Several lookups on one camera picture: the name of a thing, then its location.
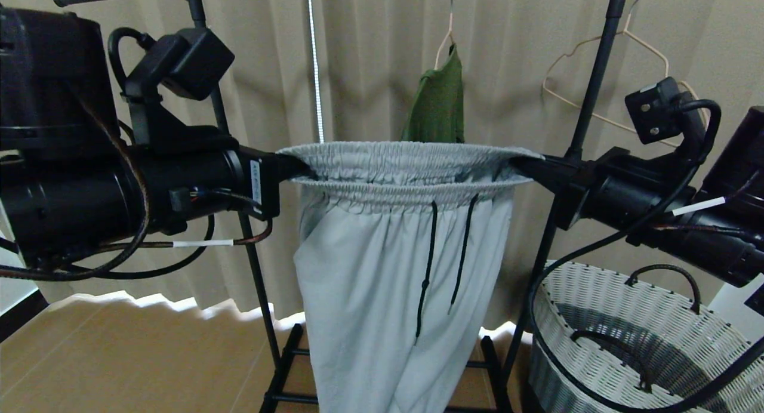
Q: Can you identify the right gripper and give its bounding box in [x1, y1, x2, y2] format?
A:
[558, 150, 764, 288]

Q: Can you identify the green printed shirt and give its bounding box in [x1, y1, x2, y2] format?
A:
[401, 43, 465, 144]

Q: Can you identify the pink clothes hanger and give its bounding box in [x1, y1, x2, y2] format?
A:
[434, 0, 457, 70]
[542, 0, 711, 148]

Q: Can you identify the black clothes rack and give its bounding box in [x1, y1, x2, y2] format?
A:
[53, 0, 764, 413]

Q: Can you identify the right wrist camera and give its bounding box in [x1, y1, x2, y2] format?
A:
[625, 77, 708, 154]

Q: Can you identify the white laundry basket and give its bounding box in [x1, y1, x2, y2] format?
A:
[528, 261, 764, 413]

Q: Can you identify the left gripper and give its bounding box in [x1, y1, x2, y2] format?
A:
[12, 146, 281, 268]

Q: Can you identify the black cable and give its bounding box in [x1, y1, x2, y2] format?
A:
[525, 100, 764, 413]
[36, 27, 215, 281]

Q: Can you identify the pale grey garment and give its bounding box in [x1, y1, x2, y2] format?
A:
[278, 141, 544, 413]

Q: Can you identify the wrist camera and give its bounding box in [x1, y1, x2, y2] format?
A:
[122, 28, 235, 154]
[625, 77, 708, 154]

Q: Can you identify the beige curtain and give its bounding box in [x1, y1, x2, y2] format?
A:
[0, 0, 764, 324]

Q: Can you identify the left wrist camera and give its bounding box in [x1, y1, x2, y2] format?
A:
[122, 28, 235, 154]

